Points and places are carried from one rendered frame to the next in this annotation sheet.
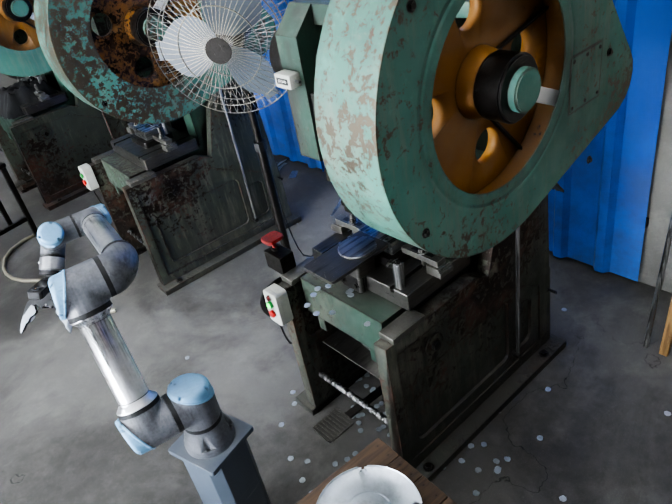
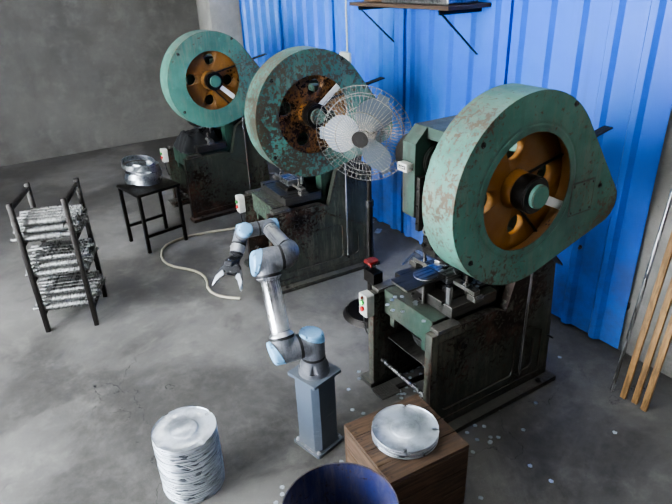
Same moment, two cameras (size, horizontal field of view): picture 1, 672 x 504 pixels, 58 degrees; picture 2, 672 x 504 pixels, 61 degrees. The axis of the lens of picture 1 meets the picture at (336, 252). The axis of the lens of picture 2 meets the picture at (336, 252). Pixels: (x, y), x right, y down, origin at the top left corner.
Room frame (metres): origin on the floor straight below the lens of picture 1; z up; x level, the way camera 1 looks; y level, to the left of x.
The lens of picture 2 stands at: (-0.92, 0.15, 2.18)
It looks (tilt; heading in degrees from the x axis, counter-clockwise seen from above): 26 degrees down; 5
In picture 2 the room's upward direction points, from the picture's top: 2 degrees counter-clockwise
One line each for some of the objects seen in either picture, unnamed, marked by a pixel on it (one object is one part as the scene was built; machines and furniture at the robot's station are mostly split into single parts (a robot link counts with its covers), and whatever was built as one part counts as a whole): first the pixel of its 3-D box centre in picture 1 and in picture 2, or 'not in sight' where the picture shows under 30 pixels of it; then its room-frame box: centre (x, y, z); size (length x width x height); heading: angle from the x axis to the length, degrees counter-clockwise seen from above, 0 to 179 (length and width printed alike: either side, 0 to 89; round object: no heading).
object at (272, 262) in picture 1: (283, 270); (373, 284); (1.81, 0.20, 0.62); 0.10 x 0.06 x 0.20; 36
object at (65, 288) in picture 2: not in sight; (60, 254); (2.46, 2.36, 0.47); 0.46 x 0.43 x 0.95; 106
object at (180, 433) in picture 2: not in sight; (184, 428); (0.99, 1.05, 0.32); 0.29 x 0.29 x 0.01
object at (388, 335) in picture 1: (481, 316); (497, 337); (1.56, -0.44, 0.45); 0.92 x 0.12 x 0.90; 126
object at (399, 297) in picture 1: (388, 255); (443, 285); (1.69, -0.17, 0.68); 0.45 x 0.30 x 0.06; 36
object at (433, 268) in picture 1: (424, 251); (467, 285); (1.56, -0.27, 0.76); 0.17 x 0.06 x 0.10; 36
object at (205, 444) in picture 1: (205, 426); (313, 362); (1.26, 0.48, 0.50); 0.15 x 0.15 x 0.10
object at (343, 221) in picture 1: (350, 220); (423, 259); (1.83, -0.07, 0.76); 0.17 x 0.06 x 0.10; 36
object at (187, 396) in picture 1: (191, 400); (310, 342); (1.26, 0.48, 0.62); 0.13 x 0.12 x 0.14; 118
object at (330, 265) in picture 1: (349, 271); (417, 288); (1.59, -0.03, 0.72); 0.25 x 0.14 x 0.14; 126
